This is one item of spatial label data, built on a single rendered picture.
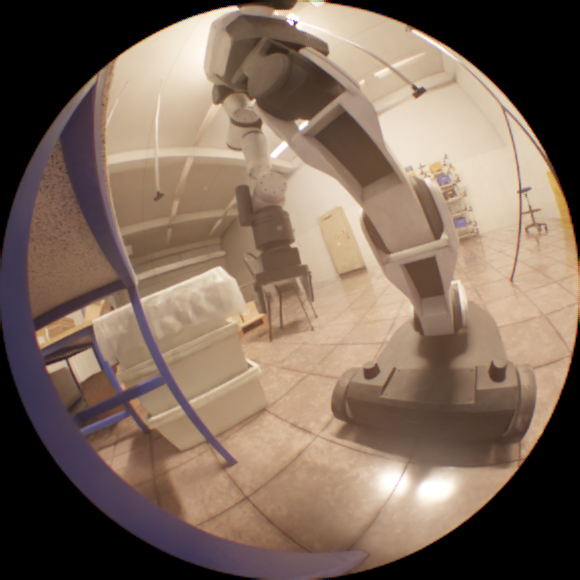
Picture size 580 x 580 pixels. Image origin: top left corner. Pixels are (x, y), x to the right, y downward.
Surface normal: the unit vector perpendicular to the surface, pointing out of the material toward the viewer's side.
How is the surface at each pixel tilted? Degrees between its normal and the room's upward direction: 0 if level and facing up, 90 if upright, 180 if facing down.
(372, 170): 132
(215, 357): 96
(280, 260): 91
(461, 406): 45
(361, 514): 0
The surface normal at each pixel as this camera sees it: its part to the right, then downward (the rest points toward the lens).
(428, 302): -0.73, -0.53
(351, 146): -0.30, 0.86
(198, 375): 0.57, -0.04
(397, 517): -0.36, -0.93
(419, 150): -0.68, 0.31
